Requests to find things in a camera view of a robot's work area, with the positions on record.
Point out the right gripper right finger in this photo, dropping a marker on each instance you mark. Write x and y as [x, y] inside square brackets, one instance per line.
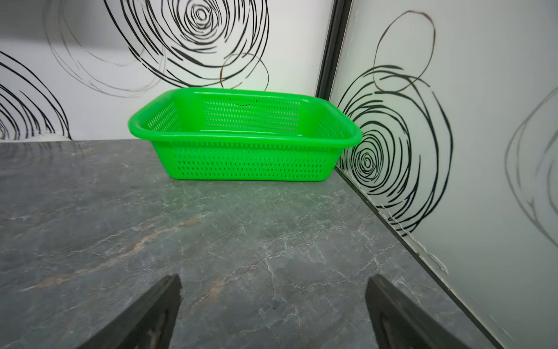
[399, 323]

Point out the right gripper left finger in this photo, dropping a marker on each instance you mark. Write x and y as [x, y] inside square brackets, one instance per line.
[147, 323]

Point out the green plastic basket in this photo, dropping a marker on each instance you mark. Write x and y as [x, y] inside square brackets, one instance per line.
[213, 134]

